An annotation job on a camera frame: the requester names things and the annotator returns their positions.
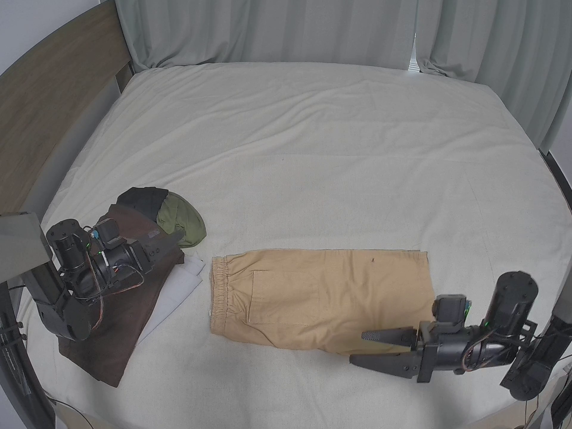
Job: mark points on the white garment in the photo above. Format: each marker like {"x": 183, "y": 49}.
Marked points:
{"x": 178, "y": 288}

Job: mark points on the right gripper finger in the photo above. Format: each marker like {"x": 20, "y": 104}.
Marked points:
{"x": 393, "y": 364}
{"x": 393, "y": 335}

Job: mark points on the brown garment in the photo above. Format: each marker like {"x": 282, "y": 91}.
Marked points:
{"x": 116, "y": 329}

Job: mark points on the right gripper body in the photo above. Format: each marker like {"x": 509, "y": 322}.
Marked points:
{"x": 447, "y": 351}

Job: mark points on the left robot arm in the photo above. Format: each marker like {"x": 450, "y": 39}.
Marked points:
{"x": 67, "y": 248}

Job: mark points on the grey-green curtain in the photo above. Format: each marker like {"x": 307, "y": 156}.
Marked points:
{"x": 491, "y": 25}
{"x": 268, "y": 16}

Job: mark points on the tan shorts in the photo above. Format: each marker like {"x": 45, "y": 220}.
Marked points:
{"x": 321, "y": 297}

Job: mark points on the green garment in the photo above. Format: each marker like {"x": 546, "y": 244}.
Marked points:
{"x": 187, "y": 221}

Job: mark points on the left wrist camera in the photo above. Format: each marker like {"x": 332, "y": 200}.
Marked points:
{"x": 107, "y": 233}

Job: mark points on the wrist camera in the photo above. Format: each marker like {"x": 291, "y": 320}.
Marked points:
{"x": 107, "y": 233}
{"x": 451, "y": 309}

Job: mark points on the bed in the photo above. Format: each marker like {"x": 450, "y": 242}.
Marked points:
{"x": 335, "y": 150}

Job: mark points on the black garment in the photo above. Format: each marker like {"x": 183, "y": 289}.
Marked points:
{"x": 138, "y": 199}

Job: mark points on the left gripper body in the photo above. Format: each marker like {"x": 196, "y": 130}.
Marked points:
{"x": 127, "y": 262}

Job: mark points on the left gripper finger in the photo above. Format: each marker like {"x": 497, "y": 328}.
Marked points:
{"x": 156, "y": 235}
{"x": 163, "y": 248}

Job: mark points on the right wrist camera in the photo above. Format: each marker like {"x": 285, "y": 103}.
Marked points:
{"x": 451, "y": 309}

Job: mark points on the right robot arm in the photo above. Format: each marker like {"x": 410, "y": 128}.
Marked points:
{"x": 514, "y": 297}

